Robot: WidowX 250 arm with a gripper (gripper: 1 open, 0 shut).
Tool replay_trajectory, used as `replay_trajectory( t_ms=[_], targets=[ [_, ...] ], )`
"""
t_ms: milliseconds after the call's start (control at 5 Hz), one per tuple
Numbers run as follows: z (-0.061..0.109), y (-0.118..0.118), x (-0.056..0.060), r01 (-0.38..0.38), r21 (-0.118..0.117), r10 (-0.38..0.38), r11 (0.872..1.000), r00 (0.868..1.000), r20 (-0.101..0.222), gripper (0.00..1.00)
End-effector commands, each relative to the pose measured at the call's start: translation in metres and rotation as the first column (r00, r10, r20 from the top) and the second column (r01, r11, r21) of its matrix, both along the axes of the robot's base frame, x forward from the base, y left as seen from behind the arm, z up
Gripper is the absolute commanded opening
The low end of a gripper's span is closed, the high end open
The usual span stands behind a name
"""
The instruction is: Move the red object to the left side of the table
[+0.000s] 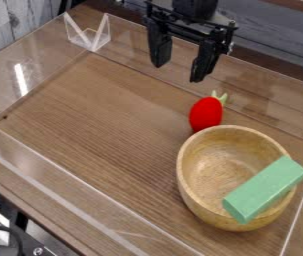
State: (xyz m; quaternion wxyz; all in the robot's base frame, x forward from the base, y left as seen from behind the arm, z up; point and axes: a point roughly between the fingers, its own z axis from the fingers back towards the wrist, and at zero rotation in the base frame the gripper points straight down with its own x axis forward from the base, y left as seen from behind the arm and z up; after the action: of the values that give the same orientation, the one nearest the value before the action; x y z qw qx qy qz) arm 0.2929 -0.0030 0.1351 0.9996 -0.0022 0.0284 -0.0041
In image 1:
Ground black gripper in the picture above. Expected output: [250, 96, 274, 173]
[145, 0, 238, 83]

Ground red plush strawberry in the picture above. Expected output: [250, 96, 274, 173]
[189, 91, 229, 132]

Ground wooden bowl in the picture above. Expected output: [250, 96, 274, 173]
[177, 125, 296, 232]

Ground green rectangular block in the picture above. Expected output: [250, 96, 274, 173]
[222, 156, 303, 224]

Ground clear acrylic enclosure walls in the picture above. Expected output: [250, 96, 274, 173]
[0, 11, 303, 256]

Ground black metal bracket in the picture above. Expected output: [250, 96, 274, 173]
[10, 211, 58, 256]

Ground black cable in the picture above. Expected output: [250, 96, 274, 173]
[0, 224, 26, 256]

